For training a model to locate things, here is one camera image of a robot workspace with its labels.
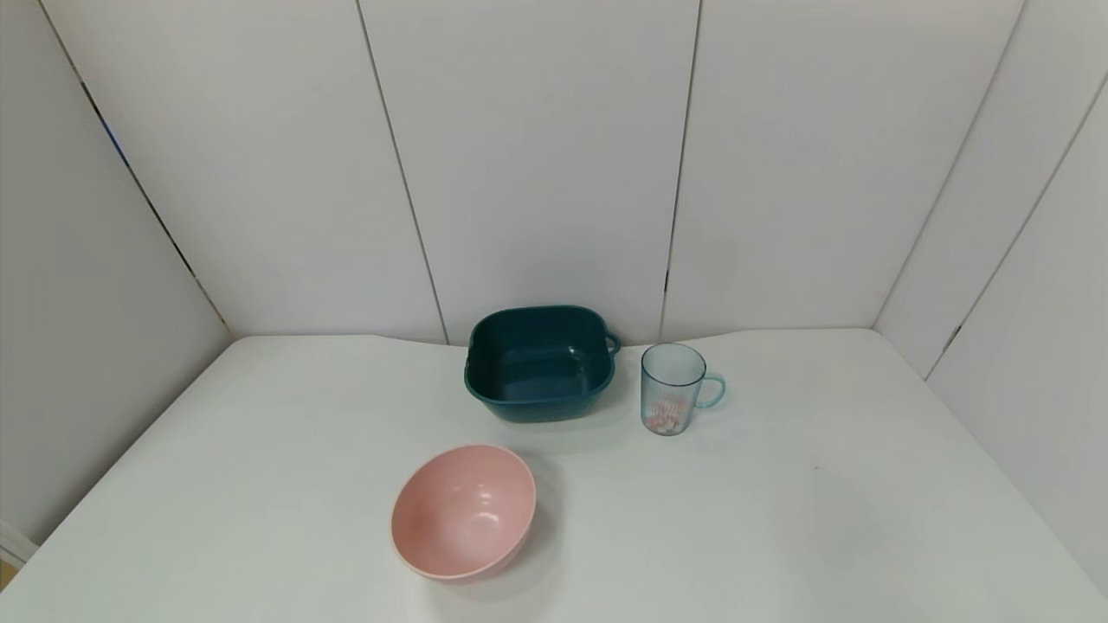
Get pink and white solid pieces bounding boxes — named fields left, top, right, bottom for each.
left=646, top=394, right=690, bottom=434

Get pink round bowl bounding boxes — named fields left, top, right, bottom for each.
left=390, top=445, right=538, bottom=581

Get dark teal square basin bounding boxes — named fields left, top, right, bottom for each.
left=464, top=305, right=622, bottom=424

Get transparent blue ribbed cup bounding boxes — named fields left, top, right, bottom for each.
left=641, top=343, right=726, bottom=437

